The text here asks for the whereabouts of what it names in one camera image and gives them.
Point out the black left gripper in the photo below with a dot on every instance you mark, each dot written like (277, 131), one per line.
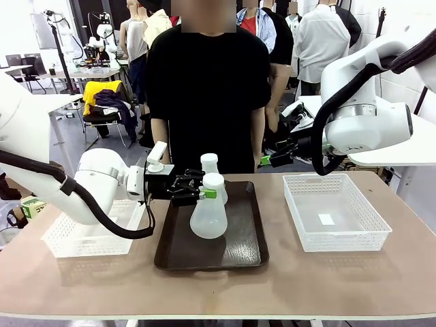
(160, 187)

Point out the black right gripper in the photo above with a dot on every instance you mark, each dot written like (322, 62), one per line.
(308, 148)

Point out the white plastic conical flask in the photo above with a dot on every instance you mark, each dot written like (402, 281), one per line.
(209, 163)
(208, 221)

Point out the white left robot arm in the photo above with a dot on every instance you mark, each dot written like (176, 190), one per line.
(95, 170)

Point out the person's left forearm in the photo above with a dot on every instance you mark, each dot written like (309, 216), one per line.
(259, 136)

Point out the person's right forearm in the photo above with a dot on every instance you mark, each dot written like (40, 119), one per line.
(159, 133)

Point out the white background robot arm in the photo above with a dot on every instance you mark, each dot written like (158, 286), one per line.
(102, 32)
(68, 37)

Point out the person's left hand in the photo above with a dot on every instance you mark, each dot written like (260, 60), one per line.
(259, 166)

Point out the dark brown serving tray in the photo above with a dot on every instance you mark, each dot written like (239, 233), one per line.
(238, 245)

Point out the white paper label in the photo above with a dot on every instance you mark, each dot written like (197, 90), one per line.
(326, 219)

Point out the white perforated plastic basket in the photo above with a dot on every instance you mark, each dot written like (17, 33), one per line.
(88, 243)
(340, 238)

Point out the person in black sweater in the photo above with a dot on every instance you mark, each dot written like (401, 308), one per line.
(207, 85)

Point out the black metal chair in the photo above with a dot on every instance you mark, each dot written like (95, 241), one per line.
(98, 119)

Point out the figure in black vest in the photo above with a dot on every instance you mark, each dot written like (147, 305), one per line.
(282, 41)

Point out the mannequin in white shirt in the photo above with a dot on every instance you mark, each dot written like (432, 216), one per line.
(313, 44)

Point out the dark purple garment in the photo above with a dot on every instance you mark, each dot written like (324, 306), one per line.
(109, 98)

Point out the figure in blue shirt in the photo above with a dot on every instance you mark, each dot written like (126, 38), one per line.
(264, 29)

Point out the yellow garment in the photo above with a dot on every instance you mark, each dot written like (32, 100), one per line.
(92, 90)

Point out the black jacket on mannequin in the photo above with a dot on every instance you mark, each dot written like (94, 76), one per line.
(352, 25)

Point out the black slanted pole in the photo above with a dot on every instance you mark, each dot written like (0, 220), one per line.
(420, 100)

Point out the mannequin in white tank top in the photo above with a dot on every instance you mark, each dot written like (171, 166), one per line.
(136, 37)

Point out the mannequin in cream jacket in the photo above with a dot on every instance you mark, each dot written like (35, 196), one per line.
(156, 27)

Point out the black office chair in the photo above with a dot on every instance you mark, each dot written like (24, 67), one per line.
(29, 69)

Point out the grey whiteboard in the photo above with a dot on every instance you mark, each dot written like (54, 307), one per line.
(39, 30)

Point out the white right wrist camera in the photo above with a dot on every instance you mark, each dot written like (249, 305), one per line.
(294, 110)

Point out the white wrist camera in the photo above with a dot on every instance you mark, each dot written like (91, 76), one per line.
(294, 110)
(157, 153)

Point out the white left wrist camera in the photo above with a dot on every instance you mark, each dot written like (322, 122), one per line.
(157, 153)

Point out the black camera tripod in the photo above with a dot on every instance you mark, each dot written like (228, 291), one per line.
(381, 20)
(61, 54)

